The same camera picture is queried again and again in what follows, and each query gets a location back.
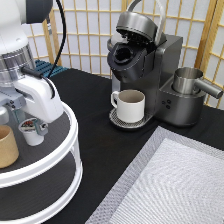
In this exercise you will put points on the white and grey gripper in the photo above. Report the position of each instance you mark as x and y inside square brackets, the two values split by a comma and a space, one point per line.
[37, 97]

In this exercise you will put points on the white coffee pod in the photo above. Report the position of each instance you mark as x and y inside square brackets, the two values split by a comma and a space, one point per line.
[28, 129]

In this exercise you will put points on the grey pod coffee machine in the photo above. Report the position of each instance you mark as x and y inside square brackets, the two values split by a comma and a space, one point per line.
[142, 57]

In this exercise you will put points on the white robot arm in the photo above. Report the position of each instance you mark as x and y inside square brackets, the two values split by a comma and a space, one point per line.
[16, 60]

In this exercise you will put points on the tan wooden cup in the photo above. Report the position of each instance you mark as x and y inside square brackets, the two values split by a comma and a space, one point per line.
[8, 148]

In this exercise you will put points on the blue ribbed metal block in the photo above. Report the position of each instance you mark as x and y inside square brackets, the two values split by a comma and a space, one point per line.
[45, 68]

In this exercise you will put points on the white two-tier round shelf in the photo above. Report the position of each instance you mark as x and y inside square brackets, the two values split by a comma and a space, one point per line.
[45, 178]

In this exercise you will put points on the white ceramic mug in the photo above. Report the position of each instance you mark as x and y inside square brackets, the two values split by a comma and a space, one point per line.
[129, 105]

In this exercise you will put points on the wooden shoji folding screen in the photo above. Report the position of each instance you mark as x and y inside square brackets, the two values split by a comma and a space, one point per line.
[75, 35]

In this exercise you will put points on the grey woven placemat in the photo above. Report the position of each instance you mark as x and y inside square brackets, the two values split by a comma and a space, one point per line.
[172, 180]

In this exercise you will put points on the steel milk frother jug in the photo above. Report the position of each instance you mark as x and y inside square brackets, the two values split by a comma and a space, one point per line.
[190, 81]

